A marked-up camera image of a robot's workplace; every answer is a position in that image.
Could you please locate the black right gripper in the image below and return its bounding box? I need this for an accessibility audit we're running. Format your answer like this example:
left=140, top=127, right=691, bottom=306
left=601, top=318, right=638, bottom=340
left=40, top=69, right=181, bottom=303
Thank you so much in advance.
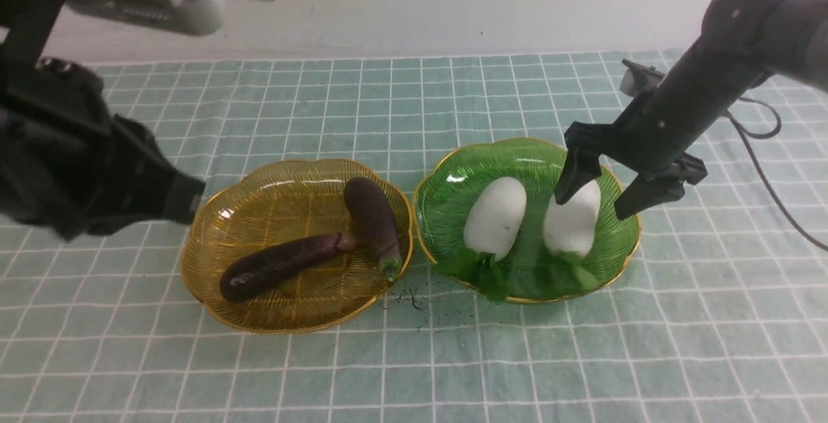
left=555, top=60, right=708, bottom=220

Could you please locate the green ribbed plastic plate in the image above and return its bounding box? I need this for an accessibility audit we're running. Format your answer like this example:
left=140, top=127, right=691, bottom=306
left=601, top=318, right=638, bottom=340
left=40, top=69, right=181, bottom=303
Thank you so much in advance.
left=412, top=137, right=642, bottom=304

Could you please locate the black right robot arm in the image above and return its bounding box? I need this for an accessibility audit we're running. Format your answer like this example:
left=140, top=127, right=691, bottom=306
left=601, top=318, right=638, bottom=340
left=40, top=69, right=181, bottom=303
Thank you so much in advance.
left=555, top=0, right=827, bottom=220

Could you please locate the purple eggplant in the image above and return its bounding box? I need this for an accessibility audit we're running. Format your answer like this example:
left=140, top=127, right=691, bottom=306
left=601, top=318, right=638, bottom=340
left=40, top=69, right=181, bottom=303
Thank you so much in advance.
left=219, top=232, right=362, bottom=304
left=343, top=176, right=402, bottom=283

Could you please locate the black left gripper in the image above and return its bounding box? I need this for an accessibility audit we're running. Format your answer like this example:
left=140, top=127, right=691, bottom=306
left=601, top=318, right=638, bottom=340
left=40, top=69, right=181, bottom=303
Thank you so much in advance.
left=1, top=58, right=205, bottom=241

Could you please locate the amber ribbed plastic plate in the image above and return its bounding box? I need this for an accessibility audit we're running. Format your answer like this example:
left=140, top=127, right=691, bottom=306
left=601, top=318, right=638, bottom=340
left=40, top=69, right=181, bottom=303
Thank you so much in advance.
left=180, top=158, right=413, bottom=334

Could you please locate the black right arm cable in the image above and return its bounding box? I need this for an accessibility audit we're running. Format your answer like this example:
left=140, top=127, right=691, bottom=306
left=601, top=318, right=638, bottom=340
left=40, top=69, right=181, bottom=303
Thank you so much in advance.
left=723, top=94, right=828, bottom=252

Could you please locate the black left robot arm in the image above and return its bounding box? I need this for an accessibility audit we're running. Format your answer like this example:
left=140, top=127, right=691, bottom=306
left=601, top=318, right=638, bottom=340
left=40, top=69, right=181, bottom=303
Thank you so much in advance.
left=1, top=0, right=274, bottom=241

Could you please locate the white radish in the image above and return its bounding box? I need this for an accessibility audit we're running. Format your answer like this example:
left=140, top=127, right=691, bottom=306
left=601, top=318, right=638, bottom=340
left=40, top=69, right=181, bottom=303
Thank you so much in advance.
left=542, top=180, right=602, bottom=292
left=435, top=177, right=527, bottom=302

